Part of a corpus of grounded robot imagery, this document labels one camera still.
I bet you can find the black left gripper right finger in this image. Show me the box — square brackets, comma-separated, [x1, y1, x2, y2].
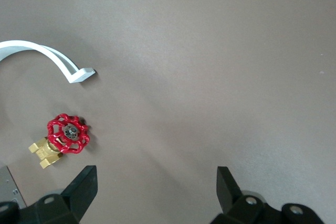
[209, 166, 283, 224]

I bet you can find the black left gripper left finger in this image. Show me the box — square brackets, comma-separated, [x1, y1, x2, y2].
[19, 165, 98, 224]

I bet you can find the metal mesh power supply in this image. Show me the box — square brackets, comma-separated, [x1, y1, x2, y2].
[0, 165, 27, 209]

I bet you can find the white curved plastic bracket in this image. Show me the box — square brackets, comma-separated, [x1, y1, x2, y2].
[0, 39, 97, 84]

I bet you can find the brown table mat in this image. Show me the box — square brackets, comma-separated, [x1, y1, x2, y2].
[0, 0, 336, 224]

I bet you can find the brass valve red handwheel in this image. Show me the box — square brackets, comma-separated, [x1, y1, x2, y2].
[28, 113, 91, 169]

